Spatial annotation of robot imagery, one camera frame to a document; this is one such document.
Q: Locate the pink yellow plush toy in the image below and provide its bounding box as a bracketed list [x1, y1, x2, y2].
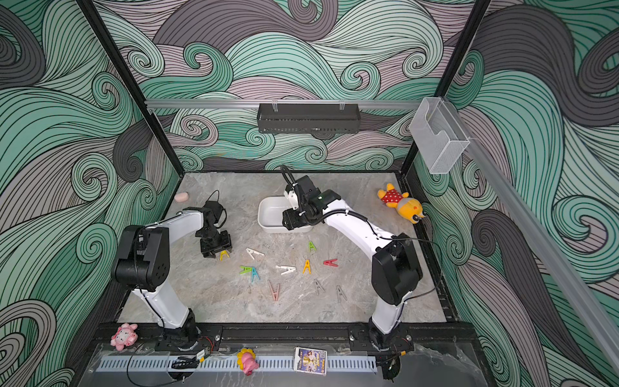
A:
[237, 348, 260, 376]

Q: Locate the grey clothespin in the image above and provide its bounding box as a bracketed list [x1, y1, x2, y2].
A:
[336, 285, 348, 303]
[313, 279, 326, 295]

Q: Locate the black corner frame post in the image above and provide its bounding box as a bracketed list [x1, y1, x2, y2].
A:
[76, 0, 185, 178]
[400, 1, 491, 176]

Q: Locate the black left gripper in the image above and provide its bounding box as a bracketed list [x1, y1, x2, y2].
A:
[199, 228, 234, 257]

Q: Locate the white plastic storage box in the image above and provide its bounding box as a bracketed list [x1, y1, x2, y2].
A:
[257, 196, 313, 234]

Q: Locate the playing card box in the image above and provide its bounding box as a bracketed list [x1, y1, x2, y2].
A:
[293, 347, 327, 376]

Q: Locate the black corner frame post left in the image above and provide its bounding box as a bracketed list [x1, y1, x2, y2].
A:
[76, 0, 185, 178]

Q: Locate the red clothespin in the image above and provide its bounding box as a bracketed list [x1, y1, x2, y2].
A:
[323, 259, 339, 268]

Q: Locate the black wall tray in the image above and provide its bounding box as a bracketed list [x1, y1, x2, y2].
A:
[256, 104, 361, 135]

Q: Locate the teal clothespin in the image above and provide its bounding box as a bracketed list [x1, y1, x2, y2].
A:
[251, 268, 260, 282]

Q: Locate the aluminium rail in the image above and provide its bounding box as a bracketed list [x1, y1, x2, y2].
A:
[144, 98, 422, 111]
[447, 98, 619, 373]

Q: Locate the clear plastic wall bin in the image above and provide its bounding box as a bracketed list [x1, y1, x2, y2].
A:
[409, 97, 470, 175]

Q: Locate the black corner frame post right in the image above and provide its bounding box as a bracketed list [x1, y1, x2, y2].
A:
[400, 1, 491, 176]

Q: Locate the orange clothespin centre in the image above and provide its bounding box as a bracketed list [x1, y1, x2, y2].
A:
[302, 260, 312, 274]

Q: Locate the white clothespin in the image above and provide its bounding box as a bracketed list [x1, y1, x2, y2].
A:
[276, 265, 297, 275]
[246, 248, 264, 261]

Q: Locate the pink pig plush toy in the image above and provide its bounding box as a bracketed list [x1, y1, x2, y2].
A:
[111, 322, 138, 351]

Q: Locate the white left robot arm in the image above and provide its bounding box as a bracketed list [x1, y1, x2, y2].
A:
[111, 200, 232, 351]

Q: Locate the yellow plush bear toy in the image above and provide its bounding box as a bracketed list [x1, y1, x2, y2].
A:
[377, 184, 426, 224]

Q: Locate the aluminium rail right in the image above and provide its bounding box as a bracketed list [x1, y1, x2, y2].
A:
[447, 98, 619, 373]

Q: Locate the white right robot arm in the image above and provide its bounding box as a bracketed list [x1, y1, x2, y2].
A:
[280, 166, 423, 350]

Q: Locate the pink eraser blob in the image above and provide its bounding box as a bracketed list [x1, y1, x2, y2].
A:
[174, 192, 190, 203]

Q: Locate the pink clothespin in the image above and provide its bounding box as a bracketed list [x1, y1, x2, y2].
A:
[268, 280, 280, 303]

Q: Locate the aluminium rail back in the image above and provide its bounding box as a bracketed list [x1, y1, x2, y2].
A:
[144, 98, 422, 111]

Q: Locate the white slotted cable duct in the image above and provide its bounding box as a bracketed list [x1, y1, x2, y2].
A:
[95, 356, 378, 374]

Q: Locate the yellow clothespin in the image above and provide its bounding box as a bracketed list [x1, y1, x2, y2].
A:
[219, 250, 230, 261]

